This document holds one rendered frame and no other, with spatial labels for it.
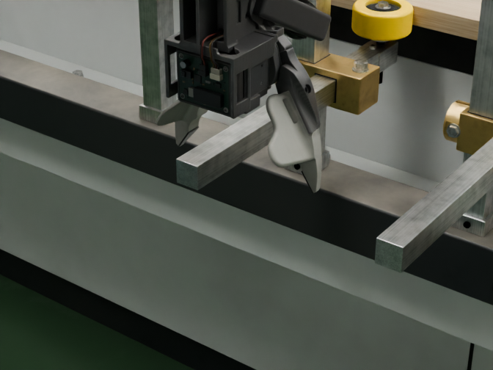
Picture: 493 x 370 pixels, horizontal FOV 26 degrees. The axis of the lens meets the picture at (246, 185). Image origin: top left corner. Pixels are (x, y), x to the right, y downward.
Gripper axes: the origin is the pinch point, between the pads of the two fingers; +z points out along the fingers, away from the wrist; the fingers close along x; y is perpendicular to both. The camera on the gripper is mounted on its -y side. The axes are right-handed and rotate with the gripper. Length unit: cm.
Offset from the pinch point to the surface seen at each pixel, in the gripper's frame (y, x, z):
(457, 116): -37.5, 3.4, 9.0
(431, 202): -18.0, 10.0, 9.1
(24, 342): -49, -92, 94
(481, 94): -37.6, 6.0, 5.4
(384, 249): -9.0, 9.5, 10.2
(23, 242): -61, -103, 79
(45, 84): -38, -67, 24
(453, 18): -55, -6, 4
